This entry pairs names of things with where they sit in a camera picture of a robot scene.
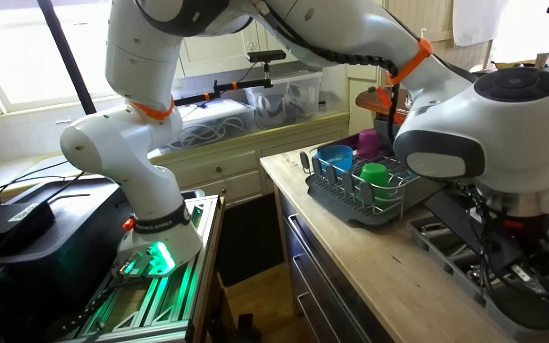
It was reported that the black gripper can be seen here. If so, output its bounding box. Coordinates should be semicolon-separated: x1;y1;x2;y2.
452;195;549;309

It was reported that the grey dish drying rack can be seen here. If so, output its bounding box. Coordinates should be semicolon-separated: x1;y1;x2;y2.
299;134;442;229

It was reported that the green plastic cup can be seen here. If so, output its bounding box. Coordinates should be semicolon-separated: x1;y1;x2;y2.
360;162;389;198

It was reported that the grey cutlery tray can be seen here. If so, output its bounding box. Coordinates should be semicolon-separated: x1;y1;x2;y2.
412;216;549;341

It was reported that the magenta plastic cup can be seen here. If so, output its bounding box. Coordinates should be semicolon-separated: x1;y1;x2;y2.
357;130;379;158

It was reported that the clear plastic storage bin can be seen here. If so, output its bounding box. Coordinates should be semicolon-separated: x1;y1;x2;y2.
170;73;322;151

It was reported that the black printer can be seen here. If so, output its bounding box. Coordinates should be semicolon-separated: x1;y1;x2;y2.
0;179;130;317

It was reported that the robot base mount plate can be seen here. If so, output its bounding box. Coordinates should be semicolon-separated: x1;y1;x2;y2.
59;195;223;343

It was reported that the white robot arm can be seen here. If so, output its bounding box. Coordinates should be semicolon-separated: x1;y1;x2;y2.
61;0;549;330

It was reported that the blue plastic bowl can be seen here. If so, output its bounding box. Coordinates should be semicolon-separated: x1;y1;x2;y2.
317;145;353;172

